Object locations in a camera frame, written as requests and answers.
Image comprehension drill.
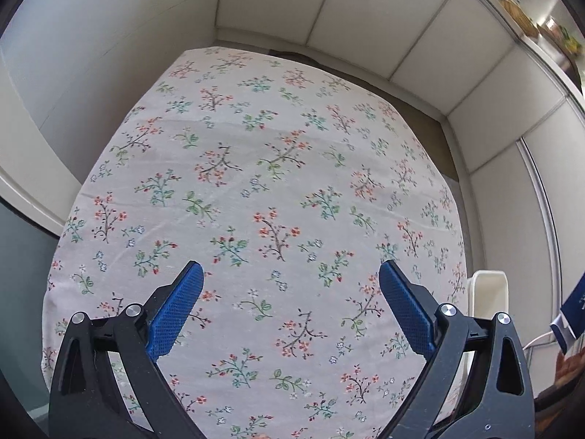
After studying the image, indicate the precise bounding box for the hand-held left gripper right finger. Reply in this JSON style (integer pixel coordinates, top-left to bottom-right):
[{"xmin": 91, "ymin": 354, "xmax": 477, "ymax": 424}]
[{"xmin": 378, "ymin": 259, "xmax": 536, "ymax": 439}]

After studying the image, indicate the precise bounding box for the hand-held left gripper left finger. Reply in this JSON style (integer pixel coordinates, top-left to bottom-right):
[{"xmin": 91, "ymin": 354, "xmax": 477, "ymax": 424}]
[{"xmin": 48, "ymin": 260, "xmax": 207, "ymax": 439}]

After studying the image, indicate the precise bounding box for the white trash bin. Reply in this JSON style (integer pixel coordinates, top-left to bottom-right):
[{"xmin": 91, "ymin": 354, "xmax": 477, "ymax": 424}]
[{"xmin": 450, "ymin": 271, "xmax": 511, "ymax": 421}]

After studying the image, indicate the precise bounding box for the blue carton box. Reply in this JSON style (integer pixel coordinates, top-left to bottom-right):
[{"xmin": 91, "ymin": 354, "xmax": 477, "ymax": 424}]
[{"xmin": 550, "ymin": 272, "xmax": 585, "ymax": 356}]

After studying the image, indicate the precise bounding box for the person's right hand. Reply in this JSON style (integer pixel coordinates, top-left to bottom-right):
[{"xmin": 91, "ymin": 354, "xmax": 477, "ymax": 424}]
[{"xmin": 555, "ymin": 352, "xmax": 585, "ymax": 399}]

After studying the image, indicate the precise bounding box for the floral tablecloth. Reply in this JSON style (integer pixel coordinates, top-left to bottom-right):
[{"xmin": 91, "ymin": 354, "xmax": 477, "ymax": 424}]
[{"xmin": 40, "ymin": 46, "xmax": 470, "ymax": 439}]

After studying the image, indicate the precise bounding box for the white kitchen cabinet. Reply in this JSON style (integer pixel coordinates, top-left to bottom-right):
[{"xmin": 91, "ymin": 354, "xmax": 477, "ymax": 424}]
[{"xmin": 215, "ymin": 0, "xmax": 585, "ymax": 376}]

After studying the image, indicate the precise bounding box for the dark round floor mat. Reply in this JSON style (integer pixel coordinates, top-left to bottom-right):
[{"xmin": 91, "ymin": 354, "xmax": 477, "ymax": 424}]
[{"xmin": 269, "ymin": 50, "xmax": 321, "ymax": 65}]

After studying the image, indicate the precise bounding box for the wicker basket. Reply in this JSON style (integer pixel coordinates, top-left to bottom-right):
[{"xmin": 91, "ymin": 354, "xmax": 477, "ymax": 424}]
[{"xmin": 498, "ymin": 0, "xmax": 541, "ymax": 38}]

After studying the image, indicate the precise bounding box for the green snack bag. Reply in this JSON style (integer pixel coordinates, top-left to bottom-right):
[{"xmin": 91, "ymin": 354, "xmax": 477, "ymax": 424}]
[{"xmin": 554, "ymin": 23, "xmax": 584, "ymax": 54}]

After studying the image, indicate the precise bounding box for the white cable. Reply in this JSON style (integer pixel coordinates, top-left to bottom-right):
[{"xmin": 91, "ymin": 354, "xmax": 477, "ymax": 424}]
[{"xmin": 521, "ymin": 330, "xmax": 556, "ymax": 354}]

